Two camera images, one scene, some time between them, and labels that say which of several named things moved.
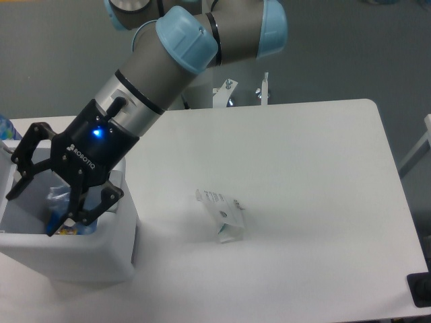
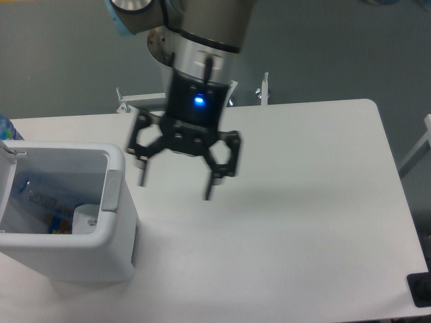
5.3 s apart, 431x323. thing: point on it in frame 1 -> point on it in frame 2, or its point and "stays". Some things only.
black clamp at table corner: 419,285 stays
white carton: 227,214 -> 85,219
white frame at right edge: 423,147 stays
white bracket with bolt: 262,93 stays
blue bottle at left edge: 7,130 stays
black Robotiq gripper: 93,142 -> 196,105
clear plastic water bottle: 58,203 -> 52,202
